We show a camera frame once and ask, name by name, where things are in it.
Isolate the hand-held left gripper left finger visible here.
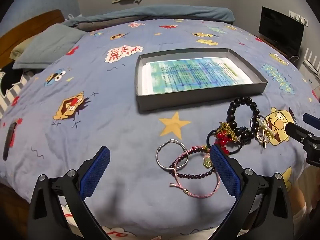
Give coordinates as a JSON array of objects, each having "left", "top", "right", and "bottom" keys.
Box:
[{"left": 27, "top": 145, "right": 112, "bottom": 240}]

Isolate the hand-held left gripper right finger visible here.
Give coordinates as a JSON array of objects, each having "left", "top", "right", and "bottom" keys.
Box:
[{"left": 209, "top": 144, "right": 294, "bottom": 240}]

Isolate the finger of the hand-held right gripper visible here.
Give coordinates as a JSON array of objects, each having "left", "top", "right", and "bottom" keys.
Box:
[
  {"left": 285, "top": 122, "right": 320, "bottom": 145},
  {"left": 302, "top": 114, "right": 320, "bottom": 128}
]

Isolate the pearl hair clip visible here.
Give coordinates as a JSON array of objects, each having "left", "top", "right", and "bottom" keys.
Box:
[{"left": 256, "top": 119, "right": 278, "bottom": 140}]

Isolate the dark purple bead bracelet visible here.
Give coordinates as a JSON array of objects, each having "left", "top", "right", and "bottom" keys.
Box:
[{"left": 169, "top": 146, "right": 216, "bottom": 179}]

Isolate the red bead gold hair tie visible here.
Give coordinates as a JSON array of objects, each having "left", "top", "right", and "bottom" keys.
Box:
[{"left": 211, "top": 122, "right": 240, "bottom": 155}]

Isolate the thin dark hair ring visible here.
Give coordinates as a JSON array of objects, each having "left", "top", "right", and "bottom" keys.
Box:
[{"left": 206, "top": 129, "right": 222, "bottom": 145}]

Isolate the pink cord bracelet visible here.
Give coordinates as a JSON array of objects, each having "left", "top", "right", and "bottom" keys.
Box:
[{"left": 169, "top": 144, "right": 221, "bottom": 198}]

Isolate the black bead bracelet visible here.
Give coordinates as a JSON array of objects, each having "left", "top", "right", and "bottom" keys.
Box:
[{"left": 226, "top": 96, "right": 262, "bottom": 146}]

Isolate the silver bangle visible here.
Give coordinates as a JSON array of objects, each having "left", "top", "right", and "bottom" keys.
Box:
[{"left": 155, "top": 139, "right": 189, "bottom": 168}]

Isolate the grey cardboard box tray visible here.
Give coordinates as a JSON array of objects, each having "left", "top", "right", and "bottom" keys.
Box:
[{"left": 135, "top": 47, "right": 268, "bottom": 112}]

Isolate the blue cartoon printed bed cover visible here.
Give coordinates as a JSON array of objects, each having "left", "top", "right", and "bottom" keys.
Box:
[{"left": 0, "top": 19, "right": 320, "bottom": 240}]

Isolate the white lace garment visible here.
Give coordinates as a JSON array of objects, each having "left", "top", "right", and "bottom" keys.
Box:
[{"left": 292, "top": 202, "right": 315, "bottom": 227}]

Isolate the wooden television stand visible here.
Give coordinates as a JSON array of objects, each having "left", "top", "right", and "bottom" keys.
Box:
[{"left": 255, "top": 36, "right": 300, "bottom": 60}]

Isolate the black television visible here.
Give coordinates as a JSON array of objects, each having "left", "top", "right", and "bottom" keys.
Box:
[{"left": 258, "top": 6, "right": 305, "bottom": 53}]

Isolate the blue green printed paper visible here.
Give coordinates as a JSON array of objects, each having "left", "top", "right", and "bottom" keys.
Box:
[{"left": 142, "top": 56, "right": 253, "bottom": 94}]

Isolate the striped black white pillow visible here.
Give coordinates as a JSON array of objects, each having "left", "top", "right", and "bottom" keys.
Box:
[{"left": 0, "top": 62, "right": 38, "bottom": 118}]

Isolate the grey blue pillow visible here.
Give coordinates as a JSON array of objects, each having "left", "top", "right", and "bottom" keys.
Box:
[{"left": 12, "top": 24, "right": 87, "bottom": 70}]

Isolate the beige pillow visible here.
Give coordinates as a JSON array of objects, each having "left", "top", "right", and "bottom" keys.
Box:
[{"left": 9, "top": 36, "right": 35, "bottom": 59}]

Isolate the folded grey blanket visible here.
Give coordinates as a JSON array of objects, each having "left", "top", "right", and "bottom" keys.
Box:
[{"left": 75, "top": 15, "right": 150, "bottom": 32}]

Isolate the wooden headboard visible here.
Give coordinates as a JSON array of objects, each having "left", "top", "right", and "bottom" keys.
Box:
[{"left": 0, "top": 9, "right": 65, "bottom": 68}]

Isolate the folded blue blanket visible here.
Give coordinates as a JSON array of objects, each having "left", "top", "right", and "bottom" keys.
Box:
[{"left": 61, "top": 5, "right": 235, "bottom": 27}]

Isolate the wall hook rack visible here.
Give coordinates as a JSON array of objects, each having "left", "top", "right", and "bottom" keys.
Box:
[{"left": 289, "top": 10, "right": 309, "bottom": 27}]

